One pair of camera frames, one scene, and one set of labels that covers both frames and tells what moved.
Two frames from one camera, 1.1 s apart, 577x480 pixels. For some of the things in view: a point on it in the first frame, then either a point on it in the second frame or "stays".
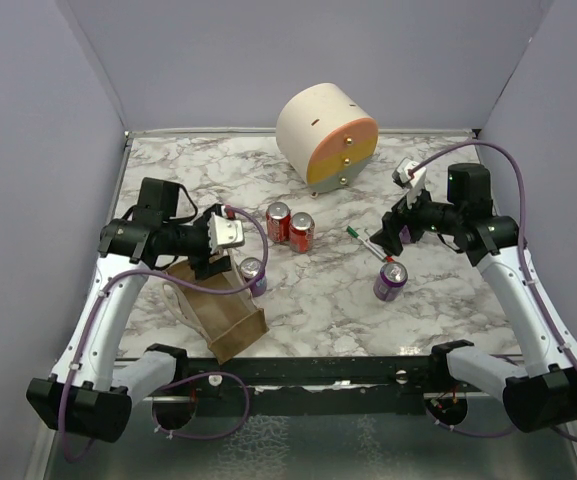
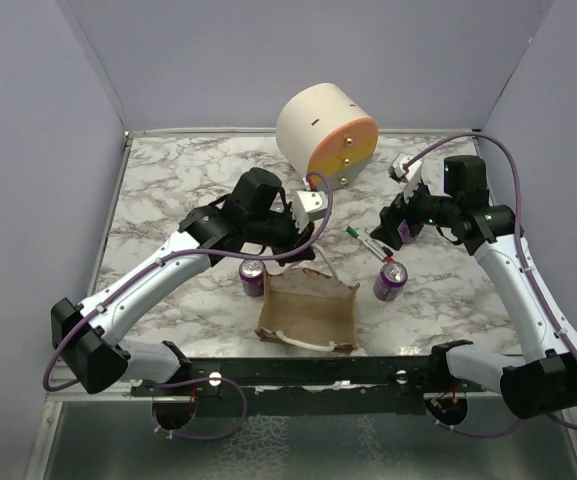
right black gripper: [387, 235] stays
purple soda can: [250, 268] stays
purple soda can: [389, 283] stays
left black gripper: [205, 269] to [295, 239]
